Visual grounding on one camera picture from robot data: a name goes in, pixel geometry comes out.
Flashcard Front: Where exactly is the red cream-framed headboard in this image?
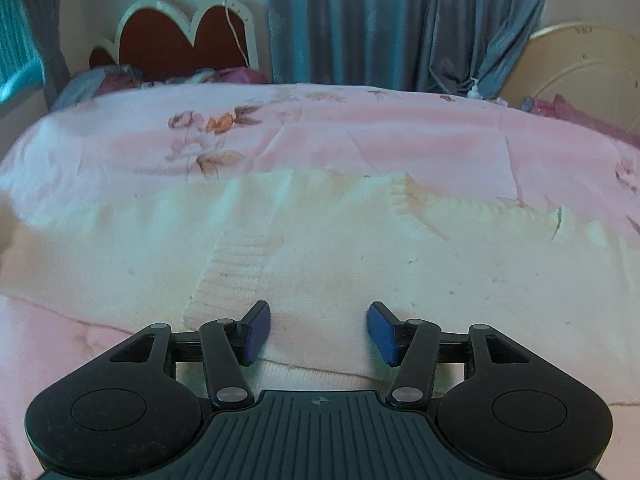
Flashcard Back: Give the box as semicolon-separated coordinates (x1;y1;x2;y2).
90;0;261;83

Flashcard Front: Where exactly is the purple pink cloth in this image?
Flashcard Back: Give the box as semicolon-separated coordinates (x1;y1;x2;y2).
520;94;640;147

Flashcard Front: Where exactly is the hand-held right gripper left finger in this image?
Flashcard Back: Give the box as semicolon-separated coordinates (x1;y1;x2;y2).
100;300;272;409

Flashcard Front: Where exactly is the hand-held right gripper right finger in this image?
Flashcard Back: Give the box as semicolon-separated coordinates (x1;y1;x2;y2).
367;301;541;408

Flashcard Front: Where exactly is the white knitted sweater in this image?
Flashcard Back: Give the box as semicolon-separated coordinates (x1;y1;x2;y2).
0;169;640;406

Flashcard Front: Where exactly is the white hanging cord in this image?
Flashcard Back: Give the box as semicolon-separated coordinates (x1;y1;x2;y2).
224;0;252;70

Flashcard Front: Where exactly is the blue-grey curtain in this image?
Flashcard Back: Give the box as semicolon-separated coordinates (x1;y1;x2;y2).
14;0;70;108
267;0;558;100

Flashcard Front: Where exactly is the pink floral bedsheet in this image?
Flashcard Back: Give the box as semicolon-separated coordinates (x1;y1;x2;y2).
0;82;640;480

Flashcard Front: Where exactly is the cream wooden headboard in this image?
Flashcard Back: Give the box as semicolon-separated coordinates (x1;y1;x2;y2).
500;22;640;151

